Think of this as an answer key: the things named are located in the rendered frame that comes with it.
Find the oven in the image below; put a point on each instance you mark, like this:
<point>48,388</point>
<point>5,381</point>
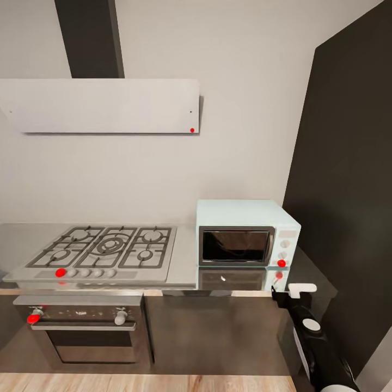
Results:
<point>90,333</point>

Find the range hood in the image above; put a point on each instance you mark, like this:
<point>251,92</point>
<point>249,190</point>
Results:
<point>98,97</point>

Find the microwave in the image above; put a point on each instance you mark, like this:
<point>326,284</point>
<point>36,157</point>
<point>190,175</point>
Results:
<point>244,233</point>

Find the burner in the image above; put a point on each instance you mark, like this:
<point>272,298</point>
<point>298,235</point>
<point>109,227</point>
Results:
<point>119,253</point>

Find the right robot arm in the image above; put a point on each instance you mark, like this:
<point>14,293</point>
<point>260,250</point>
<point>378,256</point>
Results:
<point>326,371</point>

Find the fridge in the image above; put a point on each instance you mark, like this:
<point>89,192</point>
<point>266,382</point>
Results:
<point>339,190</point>

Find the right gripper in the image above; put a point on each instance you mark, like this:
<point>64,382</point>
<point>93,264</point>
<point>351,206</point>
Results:
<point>286,302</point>

